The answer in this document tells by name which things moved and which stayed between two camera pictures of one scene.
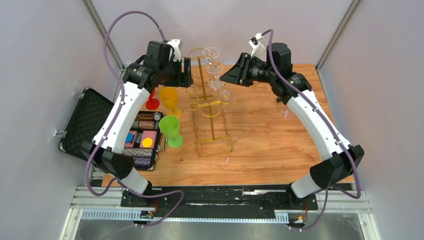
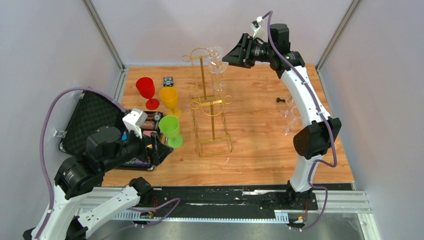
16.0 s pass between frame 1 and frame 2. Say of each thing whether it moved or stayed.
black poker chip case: stayed
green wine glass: stayed
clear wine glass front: stayed
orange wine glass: stayed
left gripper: moved
